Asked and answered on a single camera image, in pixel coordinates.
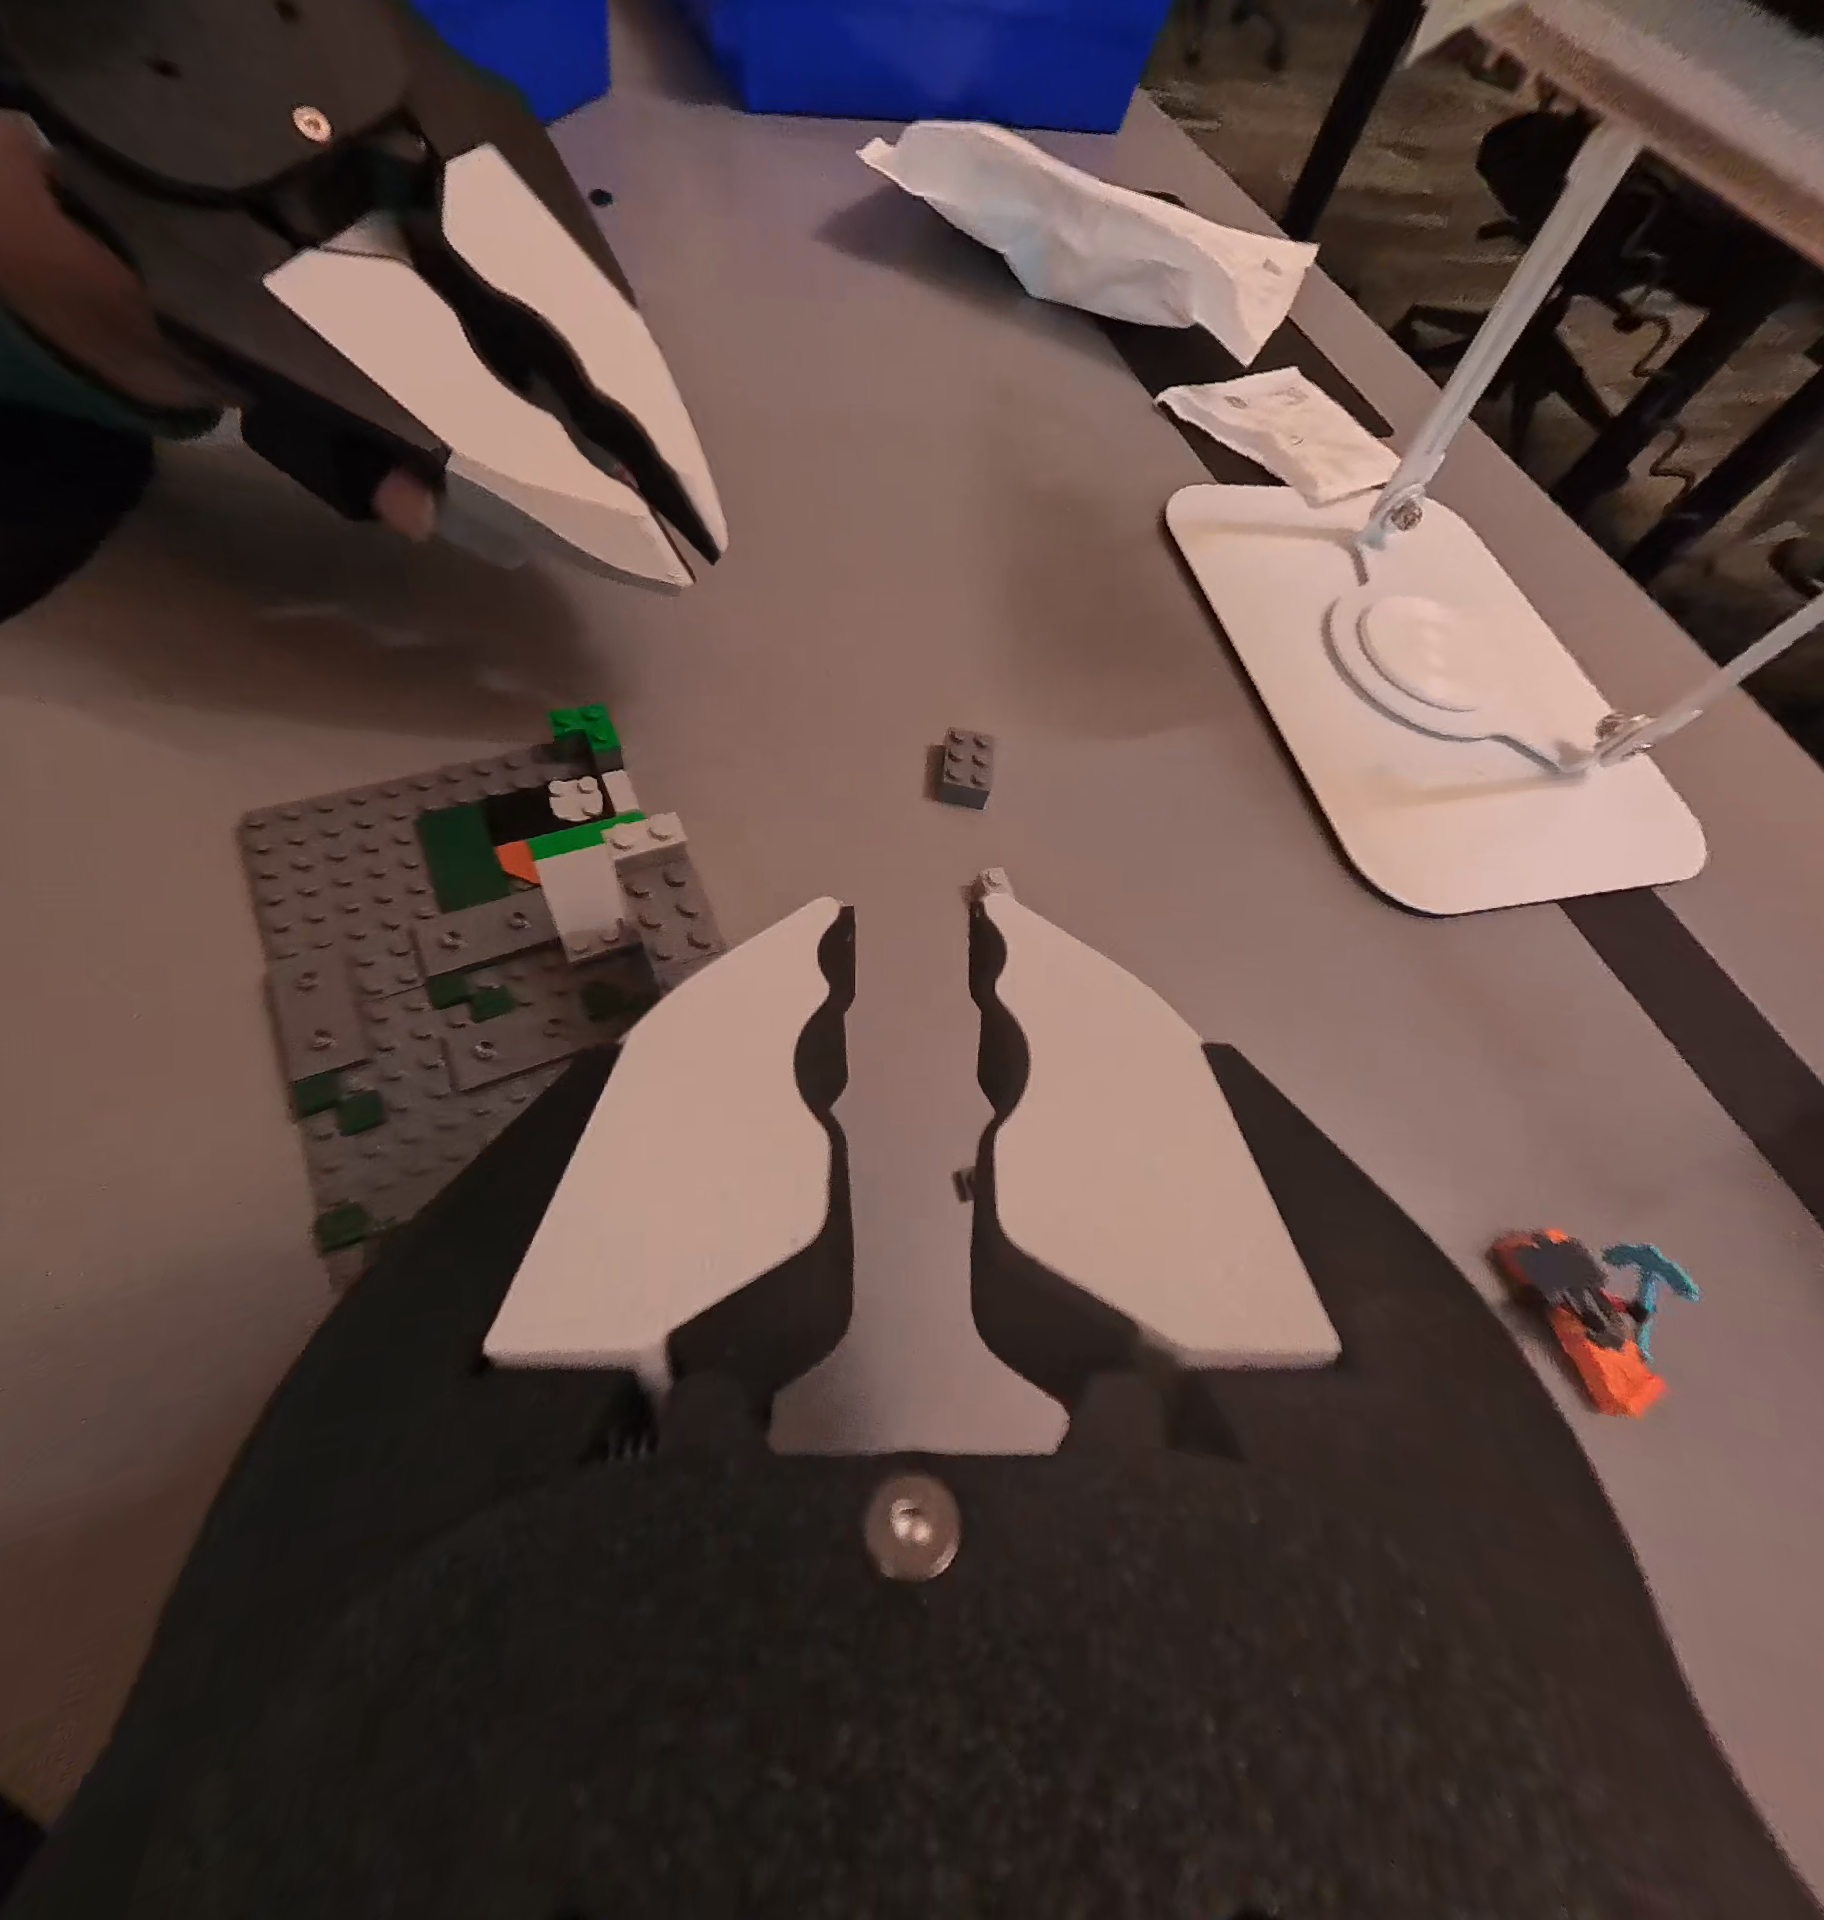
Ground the white wooden book stand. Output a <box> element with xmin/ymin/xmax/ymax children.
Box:
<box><xmin>1161</xmin><ymin>0</ymin><xmax>1824</xmax><ymax>919</ymax></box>

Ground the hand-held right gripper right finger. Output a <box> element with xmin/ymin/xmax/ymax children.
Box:
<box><xmin>966</xmin><ymin>885</ymin><xmax>1343</xmax><ymax>1374</ymax></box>

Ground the person's left hand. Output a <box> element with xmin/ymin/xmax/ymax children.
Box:
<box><xmin>0</xmin><ymin>107</ymin><xmax>444</xmax><ymax>543</ymax></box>

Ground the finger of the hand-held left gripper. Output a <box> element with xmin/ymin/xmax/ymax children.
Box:
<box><xmin>262</xmin><ymin>245</ymin><xmax>699</xmax><ymax>594</ymax></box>
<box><xmin>436</xmin><ymin>141</ymin><xmax>731</xmax><ymax>569</ymax></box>

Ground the blue plastic bin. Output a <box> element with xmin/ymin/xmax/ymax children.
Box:
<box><xmin>405</xmin><ymin>0</ymin><xmax>617</xmax><ymax>125</ymax></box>
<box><xmin>668</xmin><ymin>0</ymin><xmax>1174</xmax><ymax>140</ymax></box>

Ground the white printed paper sheet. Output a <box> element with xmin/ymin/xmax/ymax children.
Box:
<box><xmin>1150</xmin><ymin>361</ymin><xmax>1399</xmax><ymax>509</ymax></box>

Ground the black office chair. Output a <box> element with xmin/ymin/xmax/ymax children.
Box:
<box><xmin>1388</xmin><ymin>104</ymin><xmax>1697</xmax><ymax>440</ymax></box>

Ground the grey brick model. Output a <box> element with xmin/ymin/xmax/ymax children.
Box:
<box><xmin>237</xmin><ymin>703</ymin><xmax>729</xmax><ymax>1295</ymax></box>

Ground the orange brick figure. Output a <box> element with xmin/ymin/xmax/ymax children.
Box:
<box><xmin>1485</xmin><ymin>1224</ymin><xmax>1706</xmax><ymax>1424</ymax></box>

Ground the black mesh seat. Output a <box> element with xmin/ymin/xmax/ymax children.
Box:
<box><xmin>0</xmin><ymin>406</ymin><xmax>159</xmax><ymax>643</ymax></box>

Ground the numbered white paper bag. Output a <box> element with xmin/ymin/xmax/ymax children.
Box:
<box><xmin>853</xmin><ymin>119</ymin><xmax>1324</xmax><ymax>368</ymax></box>

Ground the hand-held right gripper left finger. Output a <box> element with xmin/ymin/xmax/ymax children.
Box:
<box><xmin>480</xmin><ymin>899</ymin><xmax>858</xmax><ymax>1374</ymax></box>

